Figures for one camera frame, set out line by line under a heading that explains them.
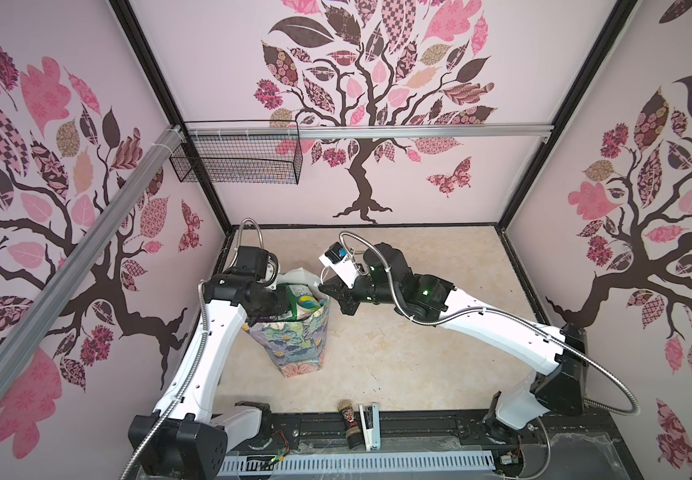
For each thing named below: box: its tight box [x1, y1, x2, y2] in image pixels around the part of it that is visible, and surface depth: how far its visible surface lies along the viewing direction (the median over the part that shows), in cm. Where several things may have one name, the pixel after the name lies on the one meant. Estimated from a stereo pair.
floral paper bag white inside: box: [242, 268, 330, 378], surface depth 72 cm
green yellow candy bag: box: [278, 283, 322, 321], surface depth 75 cm
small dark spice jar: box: [337, 399, 363, 450], surface depth 74 cm
